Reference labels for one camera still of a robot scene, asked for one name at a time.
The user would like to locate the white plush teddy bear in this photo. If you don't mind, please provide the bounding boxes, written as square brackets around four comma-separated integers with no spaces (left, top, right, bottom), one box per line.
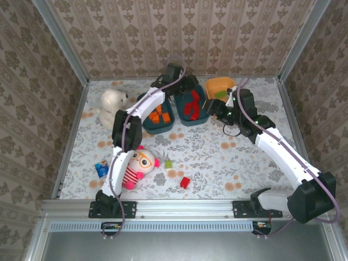
[95,89,130,131]

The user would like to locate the aluminium frame post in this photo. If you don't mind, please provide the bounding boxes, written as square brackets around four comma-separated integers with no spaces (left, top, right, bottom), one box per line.
[277,0,332,82]
[32,0,90,85]

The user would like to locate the aluminium side rail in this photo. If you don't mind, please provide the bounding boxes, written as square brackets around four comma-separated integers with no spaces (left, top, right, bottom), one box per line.
[276,78,322,198]
[51,80,90,201]

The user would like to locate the slotted grey cable duct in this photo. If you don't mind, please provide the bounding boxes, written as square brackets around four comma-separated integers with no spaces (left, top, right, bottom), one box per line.
[49,220,255,233]

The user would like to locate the aluminium frame rail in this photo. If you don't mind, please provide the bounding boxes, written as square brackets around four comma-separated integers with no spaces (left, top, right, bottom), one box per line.
[40,199,331,220]

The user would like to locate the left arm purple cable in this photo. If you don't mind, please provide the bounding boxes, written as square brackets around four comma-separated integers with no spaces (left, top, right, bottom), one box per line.
[102,55,188,241]

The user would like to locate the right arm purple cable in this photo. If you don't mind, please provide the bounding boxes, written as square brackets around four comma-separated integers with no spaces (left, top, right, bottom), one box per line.
[235,78,340,238]

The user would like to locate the pink plush doll with glasses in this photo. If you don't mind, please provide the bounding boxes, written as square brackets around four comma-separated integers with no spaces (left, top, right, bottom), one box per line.
[121,145,160,190]

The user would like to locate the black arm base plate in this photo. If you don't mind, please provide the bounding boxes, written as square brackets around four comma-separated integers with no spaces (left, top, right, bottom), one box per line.
[89,200,137,219]
[233,200,283,219]

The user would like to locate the black cable outlet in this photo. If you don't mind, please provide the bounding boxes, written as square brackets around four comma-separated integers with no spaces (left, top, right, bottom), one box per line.
[252,220,272,235]

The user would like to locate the thin aluminium rail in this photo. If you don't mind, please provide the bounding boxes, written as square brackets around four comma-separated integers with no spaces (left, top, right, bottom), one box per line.
[88,74,281,81]

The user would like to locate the small blue white carton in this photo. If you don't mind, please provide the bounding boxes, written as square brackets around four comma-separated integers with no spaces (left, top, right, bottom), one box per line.
[95,160,109,179]

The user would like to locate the orange plastic container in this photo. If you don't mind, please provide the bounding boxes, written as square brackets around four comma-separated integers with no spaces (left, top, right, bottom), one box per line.
[205,77,236,104]

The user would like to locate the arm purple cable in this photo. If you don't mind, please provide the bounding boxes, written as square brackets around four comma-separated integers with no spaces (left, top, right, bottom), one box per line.
[102,55,188,241]
[235,78,340,238]

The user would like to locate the floral table mat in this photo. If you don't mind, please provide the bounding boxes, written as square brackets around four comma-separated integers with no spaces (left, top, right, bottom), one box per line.
[59,77,313,201]

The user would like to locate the dark teal plastic container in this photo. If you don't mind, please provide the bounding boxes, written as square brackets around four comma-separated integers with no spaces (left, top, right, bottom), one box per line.
[173,83,210,127]
[136,92,176,135]

